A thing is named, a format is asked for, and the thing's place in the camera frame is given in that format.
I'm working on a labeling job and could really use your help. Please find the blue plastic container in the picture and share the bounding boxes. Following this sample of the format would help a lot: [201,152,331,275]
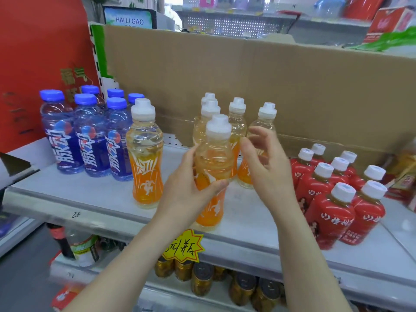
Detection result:
[313,0,346,19]

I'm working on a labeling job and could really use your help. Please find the cluster of red bottles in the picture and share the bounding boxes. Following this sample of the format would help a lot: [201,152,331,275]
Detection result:
[290,143,388,251]

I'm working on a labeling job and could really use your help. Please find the yellow starburst price tag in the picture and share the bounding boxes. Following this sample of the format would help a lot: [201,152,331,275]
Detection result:
[162,229,205,264]

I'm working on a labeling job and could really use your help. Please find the cluster of orange bottles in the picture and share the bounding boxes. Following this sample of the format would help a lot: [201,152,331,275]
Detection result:
[126,92,278,210]

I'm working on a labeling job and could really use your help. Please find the grey perforated metal rack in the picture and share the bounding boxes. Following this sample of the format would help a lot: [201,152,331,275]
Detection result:
[172,5,294,39]

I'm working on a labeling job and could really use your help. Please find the row of golden cans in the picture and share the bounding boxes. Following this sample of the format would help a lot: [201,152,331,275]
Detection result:
[154,255,286,312]

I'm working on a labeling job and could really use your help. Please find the orange sports drink bottle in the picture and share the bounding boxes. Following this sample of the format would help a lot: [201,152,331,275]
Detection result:
[194,114,235,232]

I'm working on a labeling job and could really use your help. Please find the person's left forearm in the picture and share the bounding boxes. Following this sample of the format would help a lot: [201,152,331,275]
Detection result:
[62,219,197,312]

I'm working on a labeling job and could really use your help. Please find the red snack packet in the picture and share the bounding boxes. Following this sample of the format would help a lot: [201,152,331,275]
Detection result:
[50,283,86,312]

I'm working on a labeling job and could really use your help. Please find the red and white carton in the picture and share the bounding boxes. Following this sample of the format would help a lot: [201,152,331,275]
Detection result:
[363,6,416,44]

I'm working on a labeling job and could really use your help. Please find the green and white carton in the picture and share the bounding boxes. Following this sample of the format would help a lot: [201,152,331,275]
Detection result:
[88,23,115,80]

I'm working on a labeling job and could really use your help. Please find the black shelf bracket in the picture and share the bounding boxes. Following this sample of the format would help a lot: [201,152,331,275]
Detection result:
[0,152,40,192]

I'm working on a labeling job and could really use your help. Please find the person's right forearm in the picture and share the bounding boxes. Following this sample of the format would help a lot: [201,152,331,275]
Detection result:
[265,197,353,312]

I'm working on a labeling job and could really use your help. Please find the white metal shelf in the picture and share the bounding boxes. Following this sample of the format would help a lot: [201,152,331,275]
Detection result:
[0,133,416,312]

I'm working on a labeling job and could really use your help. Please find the blue framed sign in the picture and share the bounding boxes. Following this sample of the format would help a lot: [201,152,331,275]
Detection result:
[103,6,157,30]

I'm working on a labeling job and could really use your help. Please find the dark sauce bottle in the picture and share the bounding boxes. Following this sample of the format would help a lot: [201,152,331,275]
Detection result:
[46,223,76,260]

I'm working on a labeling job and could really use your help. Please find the brown cardboard box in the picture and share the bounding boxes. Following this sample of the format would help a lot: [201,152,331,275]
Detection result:
[103,25,416,166]

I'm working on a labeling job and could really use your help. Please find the red display board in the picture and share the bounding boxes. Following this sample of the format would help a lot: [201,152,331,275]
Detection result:
[0,0,102,154]

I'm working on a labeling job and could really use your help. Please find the clear bottle green label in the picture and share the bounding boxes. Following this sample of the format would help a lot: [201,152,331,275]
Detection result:
[66,229,99,267]

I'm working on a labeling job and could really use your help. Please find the green plastic bag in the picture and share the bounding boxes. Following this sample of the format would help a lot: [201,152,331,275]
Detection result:
[344,26,416,52]

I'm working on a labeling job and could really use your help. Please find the person's left hand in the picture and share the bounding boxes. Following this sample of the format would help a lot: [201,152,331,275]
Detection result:
[155,147,229,230]

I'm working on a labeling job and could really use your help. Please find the cluster of blue bottles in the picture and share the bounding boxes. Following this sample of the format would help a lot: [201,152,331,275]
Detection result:
[39,85,145,182]

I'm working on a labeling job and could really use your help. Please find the person's right hand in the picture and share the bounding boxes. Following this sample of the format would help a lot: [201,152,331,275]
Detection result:
[239,126,298,213]

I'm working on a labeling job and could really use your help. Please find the yellow and red packs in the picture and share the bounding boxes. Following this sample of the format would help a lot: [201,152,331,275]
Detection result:
[383,144,416,213]

